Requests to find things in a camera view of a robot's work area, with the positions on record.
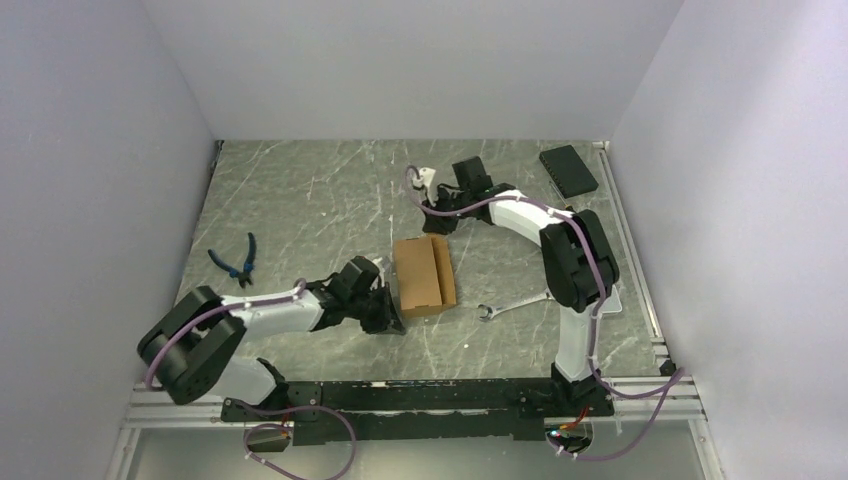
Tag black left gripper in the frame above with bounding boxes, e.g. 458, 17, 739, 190
348, 281, 407, 334

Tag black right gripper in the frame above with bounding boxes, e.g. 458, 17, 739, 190
421, 186, 472, 236

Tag brown cardboard paper box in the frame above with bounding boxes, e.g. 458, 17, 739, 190
393, 234, 458, 319

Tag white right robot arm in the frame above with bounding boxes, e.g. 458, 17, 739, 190
408, 157, 620, 415

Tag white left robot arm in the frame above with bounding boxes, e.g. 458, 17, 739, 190
137, 256, 406, 420

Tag black flat box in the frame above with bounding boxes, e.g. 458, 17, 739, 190
538, 145, 599, 199

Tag silver combination wrench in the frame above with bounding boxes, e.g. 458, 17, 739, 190
478, 289, 554, 322

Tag clear plastic lid case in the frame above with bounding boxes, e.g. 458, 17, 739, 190
600, 285, 623, 316

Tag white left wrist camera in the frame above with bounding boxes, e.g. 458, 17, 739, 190
373, 257, 392, 283

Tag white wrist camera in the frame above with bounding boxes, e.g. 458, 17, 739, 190
412, 167, 438, 205
373, 257, 392, 283

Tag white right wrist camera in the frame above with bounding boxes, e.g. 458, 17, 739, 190
412, 167, 438, 205

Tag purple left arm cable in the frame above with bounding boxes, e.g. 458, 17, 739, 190
142, 278, 359, 480

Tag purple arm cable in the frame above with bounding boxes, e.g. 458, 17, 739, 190
142, 278, 359, 480
404, 164, 687, 464

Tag blue handled pliers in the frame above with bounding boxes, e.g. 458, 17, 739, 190
207, 231, 258, 289

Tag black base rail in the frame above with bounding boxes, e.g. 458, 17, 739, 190
221, 377, 614, 446

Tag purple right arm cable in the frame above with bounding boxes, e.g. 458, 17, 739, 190
404, 164, 687, 464

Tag aluminium frame rail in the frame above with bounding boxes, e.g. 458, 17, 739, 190
106, 376, 722, 479

